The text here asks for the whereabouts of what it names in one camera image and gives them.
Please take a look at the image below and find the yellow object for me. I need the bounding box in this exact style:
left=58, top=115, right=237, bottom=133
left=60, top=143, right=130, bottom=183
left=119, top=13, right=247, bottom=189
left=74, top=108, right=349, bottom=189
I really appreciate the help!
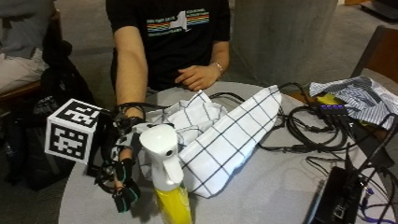
left=316, top=92, right=347, bottom=105

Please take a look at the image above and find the black glove cable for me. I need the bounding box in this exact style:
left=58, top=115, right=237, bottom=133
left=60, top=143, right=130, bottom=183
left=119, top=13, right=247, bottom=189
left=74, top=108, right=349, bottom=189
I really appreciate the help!
left=118, top=102, right=168, bottom=110

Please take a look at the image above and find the white checkered cloth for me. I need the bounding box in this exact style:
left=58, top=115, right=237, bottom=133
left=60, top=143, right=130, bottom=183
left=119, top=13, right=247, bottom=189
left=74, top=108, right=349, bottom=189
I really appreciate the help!
left=136, top=85, right=284, bottom=199

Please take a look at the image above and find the brown chair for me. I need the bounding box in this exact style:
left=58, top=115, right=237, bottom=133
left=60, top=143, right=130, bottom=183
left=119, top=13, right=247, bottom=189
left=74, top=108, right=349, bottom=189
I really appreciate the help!
left=351, top=24, right=398, bottom=84

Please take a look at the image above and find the striped grey shirt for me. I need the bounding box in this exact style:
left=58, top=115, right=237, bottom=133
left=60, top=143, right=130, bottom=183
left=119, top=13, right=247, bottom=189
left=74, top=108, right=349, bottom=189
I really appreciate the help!
left=309, top=76, right=398, bottom=131

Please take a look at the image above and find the black hub with purple lights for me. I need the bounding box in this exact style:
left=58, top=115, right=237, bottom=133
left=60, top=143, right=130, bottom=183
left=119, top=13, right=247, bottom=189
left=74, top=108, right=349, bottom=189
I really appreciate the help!
left=317, top=104, right=352, bottom=119

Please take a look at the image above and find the black electronics box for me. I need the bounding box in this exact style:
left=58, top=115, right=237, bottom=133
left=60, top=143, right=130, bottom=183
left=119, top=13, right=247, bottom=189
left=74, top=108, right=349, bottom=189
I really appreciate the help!
left=312, top=165, right=368, bottom=224

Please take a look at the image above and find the purple cable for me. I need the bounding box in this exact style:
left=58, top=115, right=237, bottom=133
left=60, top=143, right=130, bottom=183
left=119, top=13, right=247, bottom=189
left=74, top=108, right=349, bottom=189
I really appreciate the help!
left=359, top=186, right=398, bottom=224

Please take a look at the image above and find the black printed t-shirt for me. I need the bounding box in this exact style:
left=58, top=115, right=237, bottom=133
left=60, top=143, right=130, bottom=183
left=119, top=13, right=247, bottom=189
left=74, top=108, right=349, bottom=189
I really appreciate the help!
left=104, top=0, right=232, bottom=91

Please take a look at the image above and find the wooden bench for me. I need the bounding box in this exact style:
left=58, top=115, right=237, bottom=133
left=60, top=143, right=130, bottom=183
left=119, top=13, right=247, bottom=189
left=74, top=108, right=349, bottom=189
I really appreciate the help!
left=0, top=79, right=44, bottom=104

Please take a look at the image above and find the black bag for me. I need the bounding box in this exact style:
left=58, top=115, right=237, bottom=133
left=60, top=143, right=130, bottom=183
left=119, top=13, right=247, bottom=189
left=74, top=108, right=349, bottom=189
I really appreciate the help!
left=3, top=12, right=98, bottom=192

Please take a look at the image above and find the black cable bundle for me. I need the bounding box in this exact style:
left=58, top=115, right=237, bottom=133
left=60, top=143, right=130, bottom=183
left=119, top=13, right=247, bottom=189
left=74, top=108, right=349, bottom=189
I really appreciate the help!
left=209, top=81, right=398, bottom=224

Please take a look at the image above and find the white marker cube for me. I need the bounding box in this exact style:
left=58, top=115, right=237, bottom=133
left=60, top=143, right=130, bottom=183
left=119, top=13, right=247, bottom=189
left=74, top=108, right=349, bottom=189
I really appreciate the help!
left=44, top=98, right=104, bottom=165

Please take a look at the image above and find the black power adapter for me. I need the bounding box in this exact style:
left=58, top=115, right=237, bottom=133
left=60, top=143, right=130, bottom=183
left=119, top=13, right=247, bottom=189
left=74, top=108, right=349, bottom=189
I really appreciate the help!
left=351, top=122, right=396, bottom=170

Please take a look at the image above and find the yellow spray bottle white head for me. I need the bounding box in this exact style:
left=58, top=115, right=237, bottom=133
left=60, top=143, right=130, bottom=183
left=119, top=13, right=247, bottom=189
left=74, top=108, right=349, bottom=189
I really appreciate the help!
left=139, top=123, right=195, bottom=224

